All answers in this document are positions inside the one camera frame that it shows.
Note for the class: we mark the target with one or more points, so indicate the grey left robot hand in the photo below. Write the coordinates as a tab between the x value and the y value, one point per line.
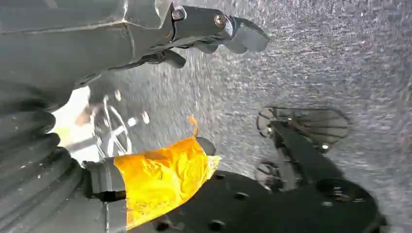
80	41

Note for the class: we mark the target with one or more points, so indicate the white furniture panel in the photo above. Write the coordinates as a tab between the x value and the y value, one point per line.
72	128

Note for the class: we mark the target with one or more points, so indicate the white wheeled chair base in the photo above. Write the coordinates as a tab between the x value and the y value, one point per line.
112	135

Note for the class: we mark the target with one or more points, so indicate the ribbed grey left arm sleeve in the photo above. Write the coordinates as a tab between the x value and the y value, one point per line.
29	167

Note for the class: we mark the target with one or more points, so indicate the large black robot foot plate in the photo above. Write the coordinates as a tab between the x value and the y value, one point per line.
257	209

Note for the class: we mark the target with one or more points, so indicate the black robot leg strut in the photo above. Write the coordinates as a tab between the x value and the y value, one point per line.
299	151

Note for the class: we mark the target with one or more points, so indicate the small black ribbed robot foot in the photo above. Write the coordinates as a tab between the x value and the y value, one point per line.
322	123

